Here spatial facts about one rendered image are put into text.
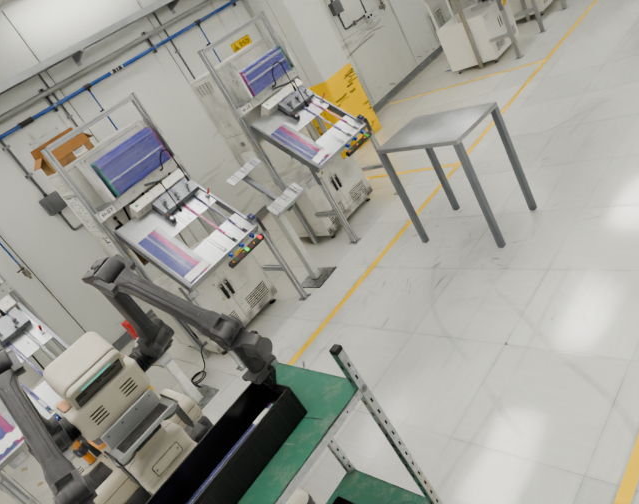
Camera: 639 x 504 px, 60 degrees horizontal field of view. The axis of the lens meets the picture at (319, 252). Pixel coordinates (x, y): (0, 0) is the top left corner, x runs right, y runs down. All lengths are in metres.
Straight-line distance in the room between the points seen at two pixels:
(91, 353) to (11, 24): 4.18
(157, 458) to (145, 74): 4.50
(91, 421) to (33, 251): 3.53
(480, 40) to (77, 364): 6.39
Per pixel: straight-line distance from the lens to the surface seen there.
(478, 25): 7.42
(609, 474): 2.45
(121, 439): 2.08
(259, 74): 4.85
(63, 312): 5.52
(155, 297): 1.63
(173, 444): 2.20
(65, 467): 1.51
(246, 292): 4.37
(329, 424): 1.64
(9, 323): 3.79
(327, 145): 4.66
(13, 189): 5.43
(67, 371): 1.96
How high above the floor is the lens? 1.97
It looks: 24 degrees down
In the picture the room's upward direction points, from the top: 31 degrees counter-clockwise
